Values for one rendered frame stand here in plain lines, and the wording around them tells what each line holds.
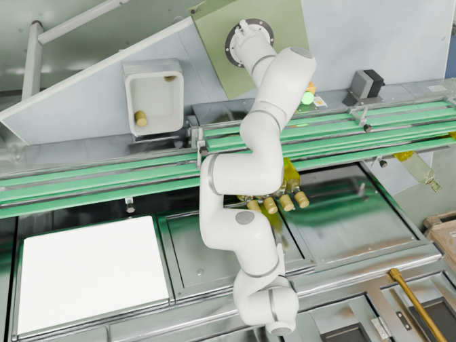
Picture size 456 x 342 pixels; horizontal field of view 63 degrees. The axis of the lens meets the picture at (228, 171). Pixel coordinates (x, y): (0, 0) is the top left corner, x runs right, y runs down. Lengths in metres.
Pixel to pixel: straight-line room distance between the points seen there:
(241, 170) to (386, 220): 0.94
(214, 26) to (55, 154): 0.65
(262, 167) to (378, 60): 1.01
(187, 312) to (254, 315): 0.28
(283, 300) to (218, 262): 0.37
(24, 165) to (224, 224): 0.78
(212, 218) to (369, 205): 0.95
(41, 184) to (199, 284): 0.57
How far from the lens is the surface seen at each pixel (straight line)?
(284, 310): 0.92
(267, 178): 0.70
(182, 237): 1.28
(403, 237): 1.54
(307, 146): 1.39
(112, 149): 1.31
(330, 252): 1.38
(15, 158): 1.36
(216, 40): 1.15
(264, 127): 0.74
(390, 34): 1.59
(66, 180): 1.27
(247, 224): 0.72
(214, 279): 1.20
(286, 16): 1.20
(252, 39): 1.12
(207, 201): 0.76
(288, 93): 0.81
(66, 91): 1.28
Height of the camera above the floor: 1.83
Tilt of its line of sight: 42 degrees down
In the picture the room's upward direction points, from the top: 156 degrees clockwise
